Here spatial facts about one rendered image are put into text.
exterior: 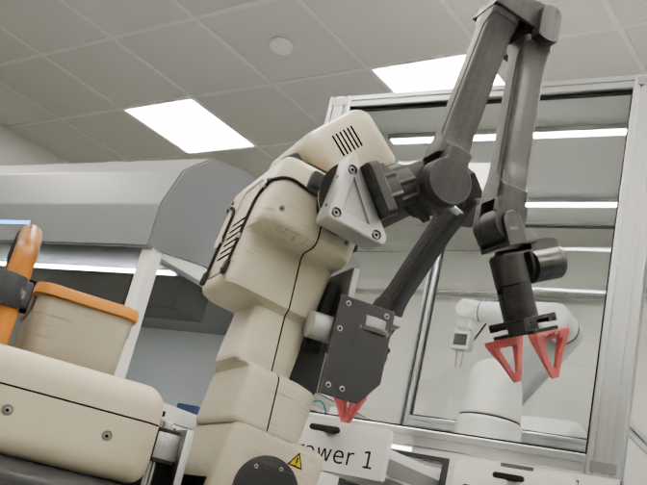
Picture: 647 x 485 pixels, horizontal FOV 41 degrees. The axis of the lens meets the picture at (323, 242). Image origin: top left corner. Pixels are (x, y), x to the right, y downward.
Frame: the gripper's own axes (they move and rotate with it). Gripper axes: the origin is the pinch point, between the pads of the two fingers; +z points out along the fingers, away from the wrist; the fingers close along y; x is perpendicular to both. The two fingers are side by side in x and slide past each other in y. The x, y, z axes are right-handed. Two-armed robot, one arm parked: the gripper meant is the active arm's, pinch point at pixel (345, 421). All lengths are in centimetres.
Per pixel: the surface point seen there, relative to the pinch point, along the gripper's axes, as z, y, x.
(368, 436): 3.2, -11.5, -13.6
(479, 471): 6.2, 20.9, -26.1
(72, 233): -46, -4, 109
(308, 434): 4.7, -12.4, 1.4
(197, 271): -41, 22, 77
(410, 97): -100, 32, 15
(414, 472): 9.0, 7.1, -16.1
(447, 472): 7.6, 22.1, -17.2
